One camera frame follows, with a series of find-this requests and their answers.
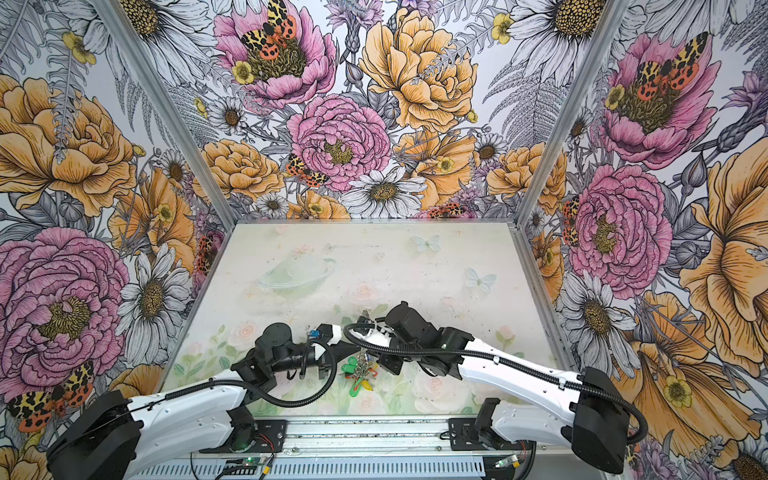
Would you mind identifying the large metal key ring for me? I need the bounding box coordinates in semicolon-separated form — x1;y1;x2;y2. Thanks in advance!
352;314;376;388

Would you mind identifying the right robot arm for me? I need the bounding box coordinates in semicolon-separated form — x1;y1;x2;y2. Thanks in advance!
355;302;648;474

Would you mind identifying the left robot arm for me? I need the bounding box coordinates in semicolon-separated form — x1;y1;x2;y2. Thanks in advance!
46;323;357;479

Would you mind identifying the green circuit board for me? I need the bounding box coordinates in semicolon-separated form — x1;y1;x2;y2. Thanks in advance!
218;458;273;479

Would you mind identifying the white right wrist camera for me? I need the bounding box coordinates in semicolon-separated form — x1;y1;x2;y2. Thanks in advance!
354;322;393;348

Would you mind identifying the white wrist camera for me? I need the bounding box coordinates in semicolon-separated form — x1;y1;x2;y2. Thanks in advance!
316;324;343;346
354;322;393;348

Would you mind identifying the left black cable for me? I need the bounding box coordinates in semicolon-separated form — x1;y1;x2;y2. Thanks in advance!
161;338;338;409

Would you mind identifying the black cable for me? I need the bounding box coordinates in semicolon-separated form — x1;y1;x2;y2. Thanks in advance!
343;322;649;445
161;338;338;409

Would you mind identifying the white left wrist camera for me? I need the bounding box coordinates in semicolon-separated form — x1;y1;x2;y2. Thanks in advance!
316;324;343;346

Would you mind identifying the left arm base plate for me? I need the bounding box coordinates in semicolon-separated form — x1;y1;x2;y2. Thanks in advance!
201;420;288;454

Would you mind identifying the aluminium front rail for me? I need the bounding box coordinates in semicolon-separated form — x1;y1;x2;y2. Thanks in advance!
104;412;625;460

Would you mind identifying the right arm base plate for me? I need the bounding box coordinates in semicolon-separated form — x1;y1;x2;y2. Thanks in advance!
441;417;534;451

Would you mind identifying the right black cable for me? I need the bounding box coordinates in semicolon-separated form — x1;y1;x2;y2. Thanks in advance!
343;322;649;445

